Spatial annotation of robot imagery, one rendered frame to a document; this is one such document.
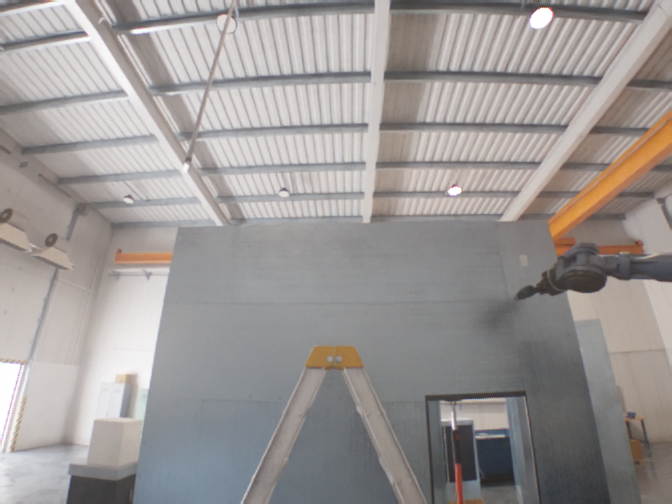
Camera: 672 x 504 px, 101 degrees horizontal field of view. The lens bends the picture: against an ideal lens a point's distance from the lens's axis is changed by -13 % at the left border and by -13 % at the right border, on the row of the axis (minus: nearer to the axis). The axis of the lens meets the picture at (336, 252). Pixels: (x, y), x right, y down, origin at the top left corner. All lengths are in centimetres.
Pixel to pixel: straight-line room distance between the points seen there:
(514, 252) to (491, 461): 671
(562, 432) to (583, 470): 22
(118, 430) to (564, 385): 526
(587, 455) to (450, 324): 103
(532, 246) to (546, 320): 49
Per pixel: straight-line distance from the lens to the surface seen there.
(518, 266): 230
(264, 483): 124
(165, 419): 219
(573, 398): 230
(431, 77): 760
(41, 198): 1251
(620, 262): 167
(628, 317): 1425
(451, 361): 199
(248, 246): 218
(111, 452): 573
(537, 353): 221
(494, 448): 846
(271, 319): 199
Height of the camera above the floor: 219
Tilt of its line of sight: 23 degrees up
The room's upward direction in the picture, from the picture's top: straight up
